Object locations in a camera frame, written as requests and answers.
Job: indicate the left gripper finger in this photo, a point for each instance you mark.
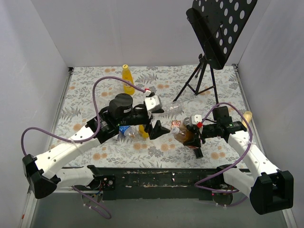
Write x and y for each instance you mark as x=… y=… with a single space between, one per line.
x=158 y=110
x=157 y=130

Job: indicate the black front base bar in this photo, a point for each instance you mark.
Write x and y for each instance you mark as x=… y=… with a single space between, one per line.
x=132 y=183

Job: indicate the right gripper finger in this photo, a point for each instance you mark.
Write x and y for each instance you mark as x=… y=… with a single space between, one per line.
x=192 y=125
x=193 y=143

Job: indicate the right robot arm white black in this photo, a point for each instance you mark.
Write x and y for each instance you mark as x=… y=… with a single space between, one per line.
x=268 y=188

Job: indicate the yellow honey pomelo bottle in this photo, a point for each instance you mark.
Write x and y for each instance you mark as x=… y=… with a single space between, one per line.
x=142 y=132

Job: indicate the beige cone object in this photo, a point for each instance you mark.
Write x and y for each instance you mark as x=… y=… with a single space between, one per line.
x=247 y=118

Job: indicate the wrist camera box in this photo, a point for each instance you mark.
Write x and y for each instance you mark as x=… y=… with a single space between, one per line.
x=151 y=102
x=198 y=118

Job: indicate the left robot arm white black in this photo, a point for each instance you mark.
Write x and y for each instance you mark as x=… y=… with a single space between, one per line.
x=45 y=172

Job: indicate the tall yellow juice bottle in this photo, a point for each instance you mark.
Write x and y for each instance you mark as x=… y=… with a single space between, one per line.
x=127 y=76

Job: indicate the clear crushed plastic bottle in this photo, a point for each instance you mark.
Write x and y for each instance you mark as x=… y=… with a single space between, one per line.
x=173 y=108

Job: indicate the brown tea bottle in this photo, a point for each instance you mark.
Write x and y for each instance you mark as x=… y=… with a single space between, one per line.
x=183 y=135

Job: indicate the white tea bottle cap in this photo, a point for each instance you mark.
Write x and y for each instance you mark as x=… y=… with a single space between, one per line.
x=175 y=130

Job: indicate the blue label crushed water bottle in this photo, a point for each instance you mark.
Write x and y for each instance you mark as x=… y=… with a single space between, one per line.
x=126 y=133

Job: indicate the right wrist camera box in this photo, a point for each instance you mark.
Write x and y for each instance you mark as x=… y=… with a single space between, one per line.
x=198 y=118

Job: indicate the floral patterned table mat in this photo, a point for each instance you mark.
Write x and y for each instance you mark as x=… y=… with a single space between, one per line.
x=166 y=82

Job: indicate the black perforated music stand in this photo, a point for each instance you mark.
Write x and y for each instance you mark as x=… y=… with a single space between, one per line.
x=217 y=25

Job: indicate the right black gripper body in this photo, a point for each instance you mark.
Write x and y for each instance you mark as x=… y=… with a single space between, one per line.
x=198 y=137

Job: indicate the red owl wooden block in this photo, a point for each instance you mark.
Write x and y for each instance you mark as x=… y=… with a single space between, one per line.
x=176 y=123

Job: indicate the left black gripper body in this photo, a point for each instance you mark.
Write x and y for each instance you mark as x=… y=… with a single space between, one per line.
x=150 y=122

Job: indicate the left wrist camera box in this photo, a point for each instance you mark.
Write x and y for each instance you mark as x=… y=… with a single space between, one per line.
x=151 y=102

